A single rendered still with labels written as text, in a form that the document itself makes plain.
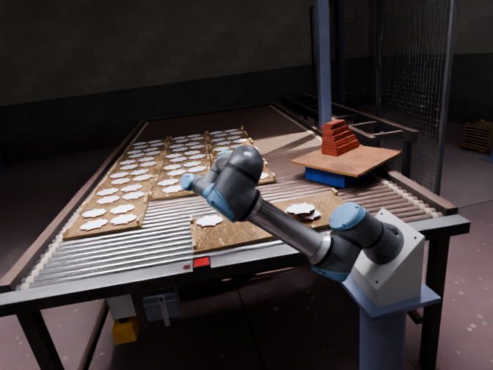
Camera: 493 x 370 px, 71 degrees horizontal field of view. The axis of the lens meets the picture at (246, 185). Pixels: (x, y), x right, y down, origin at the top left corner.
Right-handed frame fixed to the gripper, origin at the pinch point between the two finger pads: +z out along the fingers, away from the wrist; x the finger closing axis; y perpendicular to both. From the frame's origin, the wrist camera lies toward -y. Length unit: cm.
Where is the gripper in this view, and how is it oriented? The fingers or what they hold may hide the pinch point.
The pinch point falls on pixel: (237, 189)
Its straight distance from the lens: 174.7
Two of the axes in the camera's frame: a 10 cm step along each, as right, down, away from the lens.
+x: 0.8, -9.9, 0.7
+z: 6.7, 1.1, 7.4
